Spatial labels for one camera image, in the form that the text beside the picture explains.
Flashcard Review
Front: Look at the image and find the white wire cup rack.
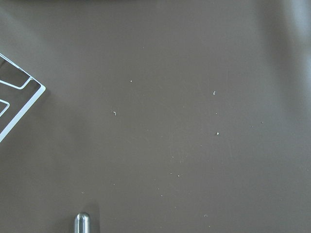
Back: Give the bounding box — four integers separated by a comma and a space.
0, 54, 46, 141

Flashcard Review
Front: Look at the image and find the steel muddler black tip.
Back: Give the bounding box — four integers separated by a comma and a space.
74, 212, 90, 233

